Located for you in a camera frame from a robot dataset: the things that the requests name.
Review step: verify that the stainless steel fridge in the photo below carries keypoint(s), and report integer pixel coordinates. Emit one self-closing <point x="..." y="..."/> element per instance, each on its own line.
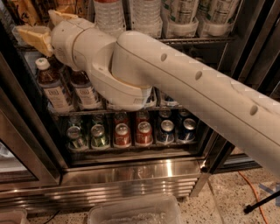
<point x="42" y="173"/>

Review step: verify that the left red soda can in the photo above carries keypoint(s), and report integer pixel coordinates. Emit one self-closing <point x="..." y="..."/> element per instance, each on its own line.
<point x="122" y="136"/>

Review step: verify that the right white green can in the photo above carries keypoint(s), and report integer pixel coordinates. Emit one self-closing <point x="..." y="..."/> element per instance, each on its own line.
<point x="216" y="17"/>

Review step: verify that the right blue soda can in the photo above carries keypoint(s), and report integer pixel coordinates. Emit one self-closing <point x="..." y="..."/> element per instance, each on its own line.
<point x="186" y="131"/>

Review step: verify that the front middle tea bottle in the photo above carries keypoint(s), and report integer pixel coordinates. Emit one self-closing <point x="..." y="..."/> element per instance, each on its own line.
<point x="87" y="96"/>

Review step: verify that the white green can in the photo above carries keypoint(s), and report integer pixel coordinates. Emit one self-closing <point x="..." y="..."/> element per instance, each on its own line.
<point x="179" y="18"/>
<point x="216" y="17"/>

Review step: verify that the right orange La Croix can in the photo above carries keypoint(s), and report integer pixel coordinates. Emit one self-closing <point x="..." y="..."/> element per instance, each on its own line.
<point x="77" y="7"/>

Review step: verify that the right green soda can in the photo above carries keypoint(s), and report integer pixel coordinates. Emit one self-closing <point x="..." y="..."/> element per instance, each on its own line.
<point x="99" y="140"/>

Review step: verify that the left white green can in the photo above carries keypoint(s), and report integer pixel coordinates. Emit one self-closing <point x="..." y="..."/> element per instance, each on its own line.
<point x="179" y="18"/>

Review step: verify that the front middle Red Bull can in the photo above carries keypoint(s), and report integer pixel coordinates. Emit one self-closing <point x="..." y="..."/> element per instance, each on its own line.
<point x="166" y="100"/>

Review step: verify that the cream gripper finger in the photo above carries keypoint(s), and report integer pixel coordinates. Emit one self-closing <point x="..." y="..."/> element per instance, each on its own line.
<point x="37" y="36"/>
<point x="57" y="17"/>

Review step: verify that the left orange La Croix can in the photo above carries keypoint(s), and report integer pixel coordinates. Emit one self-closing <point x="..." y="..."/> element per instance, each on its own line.
<point x="24" y="12"/>

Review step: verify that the orange la croix can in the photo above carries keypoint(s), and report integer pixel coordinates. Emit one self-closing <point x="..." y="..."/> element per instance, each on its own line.
<point x="77" y="7"/>
<point x="24" y="12"/>

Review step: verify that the blue soda can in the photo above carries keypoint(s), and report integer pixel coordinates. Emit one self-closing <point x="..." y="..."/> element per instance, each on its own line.
<point x="165" y="132"/>
<point x="186" y="131"/>

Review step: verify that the tea bottle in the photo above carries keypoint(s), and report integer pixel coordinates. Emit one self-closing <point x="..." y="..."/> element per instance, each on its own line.
<point x="87" y="96"/>
<point x="54" y="88"/>

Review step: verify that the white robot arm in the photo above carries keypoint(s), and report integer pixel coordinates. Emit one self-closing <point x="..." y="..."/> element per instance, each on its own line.
<point x="126" y="68"/>

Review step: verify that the black stand leg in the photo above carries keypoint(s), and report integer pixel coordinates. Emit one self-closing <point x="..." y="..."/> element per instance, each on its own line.
<point x="249" y="208"/>

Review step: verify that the left clear water bottle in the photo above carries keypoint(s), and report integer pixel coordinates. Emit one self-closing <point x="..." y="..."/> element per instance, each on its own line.
<point x="109" y="16"/>

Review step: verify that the red soda can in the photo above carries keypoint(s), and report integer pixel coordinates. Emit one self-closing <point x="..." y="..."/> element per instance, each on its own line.
<point x="122" y="136"/>
<point x="144" y="134"/>

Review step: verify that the green soda can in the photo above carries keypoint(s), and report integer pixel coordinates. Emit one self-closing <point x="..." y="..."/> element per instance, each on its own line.
<point x="77" y="139"/>
<point x="99" y="140"/>

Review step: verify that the open glass fridge door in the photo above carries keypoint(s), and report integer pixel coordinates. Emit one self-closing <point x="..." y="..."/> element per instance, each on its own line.
<point x="252" y="57"/>

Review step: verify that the left green soda can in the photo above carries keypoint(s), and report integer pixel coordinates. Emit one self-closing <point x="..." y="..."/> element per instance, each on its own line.
<point x="77" y="139"/>

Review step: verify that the clear water bottle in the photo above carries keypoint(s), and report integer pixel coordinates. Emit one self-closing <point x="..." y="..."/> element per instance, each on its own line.
<point x="145" y="17"/>
<point x="109" y="16"/>

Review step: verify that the right clear water bottle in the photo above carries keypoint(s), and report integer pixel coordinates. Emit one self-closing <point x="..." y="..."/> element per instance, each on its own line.
<point x="145" y="17"/>

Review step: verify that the front left tea bottle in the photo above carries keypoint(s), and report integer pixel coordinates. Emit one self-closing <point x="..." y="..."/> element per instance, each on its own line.
<point x="54" y="88"/>

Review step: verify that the clear plastic bin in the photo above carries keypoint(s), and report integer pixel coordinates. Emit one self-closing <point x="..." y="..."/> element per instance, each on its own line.
<point x="155" y="209"/>

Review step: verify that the left blue soda can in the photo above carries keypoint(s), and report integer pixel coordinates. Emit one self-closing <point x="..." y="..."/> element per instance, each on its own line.
<point x="165" y="132"/>

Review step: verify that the right red soda can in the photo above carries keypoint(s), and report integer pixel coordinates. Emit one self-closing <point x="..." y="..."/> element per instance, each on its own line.
<point x="144" y="134"/>

